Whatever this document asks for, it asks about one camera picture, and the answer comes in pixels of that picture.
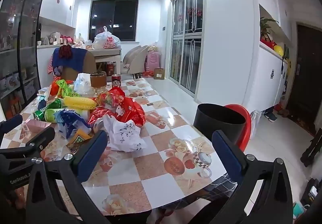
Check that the dark window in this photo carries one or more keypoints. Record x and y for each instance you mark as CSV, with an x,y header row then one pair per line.
x,y
113,18

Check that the teal box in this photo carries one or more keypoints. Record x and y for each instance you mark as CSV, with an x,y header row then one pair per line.
x,y
300,210

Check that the pink plastic stool stack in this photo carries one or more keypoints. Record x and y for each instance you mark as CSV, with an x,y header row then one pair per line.
x,y
154,59

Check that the red ribbon decoration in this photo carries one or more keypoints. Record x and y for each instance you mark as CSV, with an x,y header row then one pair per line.
x,y
148,74

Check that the brown plush slippers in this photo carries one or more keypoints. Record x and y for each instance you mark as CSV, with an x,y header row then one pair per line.
x,y
283,113

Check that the red plastic chair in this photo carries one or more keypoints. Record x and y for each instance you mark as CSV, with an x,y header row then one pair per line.
x,y
246,133

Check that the black trash bin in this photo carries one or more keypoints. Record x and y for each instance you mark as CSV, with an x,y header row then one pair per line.
x,y
216,126

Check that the sliding glass door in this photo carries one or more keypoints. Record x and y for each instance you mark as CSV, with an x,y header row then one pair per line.
x,y
186,50

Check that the blue and white packet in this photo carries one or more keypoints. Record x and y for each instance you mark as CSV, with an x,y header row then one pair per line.
x,y
71,121

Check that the blue shoes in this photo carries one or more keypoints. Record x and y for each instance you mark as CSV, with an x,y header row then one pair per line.
x,y
271,116

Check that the cardboard box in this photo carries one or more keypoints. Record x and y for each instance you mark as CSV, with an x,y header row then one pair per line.
x,y
159,73

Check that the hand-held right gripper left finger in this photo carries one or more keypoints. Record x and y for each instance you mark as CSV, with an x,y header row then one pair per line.
x,y
90,153

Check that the yellow snack packet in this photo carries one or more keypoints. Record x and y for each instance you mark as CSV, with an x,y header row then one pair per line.
x,y
78,103

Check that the white shoe cabinet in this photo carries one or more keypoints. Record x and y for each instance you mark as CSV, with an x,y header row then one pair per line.
x,y
266,75

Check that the white paper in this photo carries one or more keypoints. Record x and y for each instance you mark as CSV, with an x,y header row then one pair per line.
x,y
125,136

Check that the checkered printed tablecloth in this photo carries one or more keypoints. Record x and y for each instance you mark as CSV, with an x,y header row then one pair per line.
x,y
156,163

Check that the wooden chair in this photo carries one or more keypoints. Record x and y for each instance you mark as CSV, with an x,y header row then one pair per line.
x,y
88,65

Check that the red flower bouquet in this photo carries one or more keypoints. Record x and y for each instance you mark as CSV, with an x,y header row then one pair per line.
x,y
66,38

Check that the clear bag of snacks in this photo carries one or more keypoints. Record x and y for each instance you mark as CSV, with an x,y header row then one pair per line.
x,y
152,47

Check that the black bag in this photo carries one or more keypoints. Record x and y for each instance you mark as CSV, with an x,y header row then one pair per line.
x,y
310,191

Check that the potted green plant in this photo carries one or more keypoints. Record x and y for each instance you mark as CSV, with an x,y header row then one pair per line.
x,y
266,26

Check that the yellow balloon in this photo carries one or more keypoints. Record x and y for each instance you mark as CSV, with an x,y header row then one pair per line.
x,y
278,50

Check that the plain white plastic bag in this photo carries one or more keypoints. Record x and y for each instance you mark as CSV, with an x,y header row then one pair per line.
x,y
255,121

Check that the dark red door mat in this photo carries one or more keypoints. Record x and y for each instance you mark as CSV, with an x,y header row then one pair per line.
x,y
301,123

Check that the beige upholstered chair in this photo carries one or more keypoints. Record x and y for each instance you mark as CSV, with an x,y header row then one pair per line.
x,y
145,54
132,60

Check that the brown jar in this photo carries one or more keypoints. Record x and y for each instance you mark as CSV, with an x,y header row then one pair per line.
x,y
98,80

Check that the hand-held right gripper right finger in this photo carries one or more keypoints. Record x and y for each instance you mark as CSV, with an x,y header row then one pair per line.
x,y
226,156

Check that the dark green cone packet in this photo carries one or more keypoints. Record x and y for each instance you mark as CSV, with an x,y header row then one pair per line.
x,y
55,104

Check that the white plastic bag red print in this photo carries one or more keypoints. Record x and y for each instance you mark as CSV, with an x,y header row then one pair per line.
x,y
107,41

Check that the red checked cloth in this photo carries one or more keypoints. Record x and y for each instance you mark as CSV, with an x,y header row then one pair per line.
x,y
49,67

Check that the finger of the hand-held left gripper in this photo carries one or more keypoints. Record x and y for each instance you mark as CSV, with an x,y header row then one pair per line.
x,y
41,138
11,123

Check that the glass display cabinet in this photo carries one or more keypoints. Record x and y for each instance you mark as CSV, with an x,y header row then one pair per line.
x,y
15,50

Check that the small red bag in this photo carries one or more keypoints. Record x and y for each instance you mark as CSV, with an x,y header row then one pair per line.
x,y
278,107

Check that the beige table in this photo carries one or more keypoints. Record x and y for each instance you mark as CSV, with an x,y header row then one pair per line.
x,y
105,53

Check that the red drink can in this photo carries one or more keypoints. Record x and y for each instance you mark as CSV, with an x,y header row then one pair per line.
x,y
116,82

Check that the pink paper box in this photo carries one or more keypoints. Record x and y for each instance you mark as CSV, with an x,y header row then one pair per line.
x,y
35,126

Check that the red plush decoration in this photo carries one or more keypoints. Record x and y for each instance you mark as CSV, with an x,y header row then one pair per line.
x,y
268,43

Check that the orange-red plastic wrapper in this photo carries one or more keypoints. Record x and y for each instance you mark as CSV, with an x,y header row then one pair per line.
x,y
54,88

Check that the brown snack packet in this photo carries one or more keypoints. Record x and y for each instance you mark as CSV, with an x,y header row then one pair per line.
x,y
78,139

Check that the bright green packet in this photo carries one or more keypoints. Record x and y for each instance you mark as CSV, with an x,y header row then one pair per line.
x,y
64,88

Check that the red knitted flower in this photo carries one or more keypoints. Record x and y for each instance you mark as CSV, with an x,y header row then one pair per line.
x,y
65,51

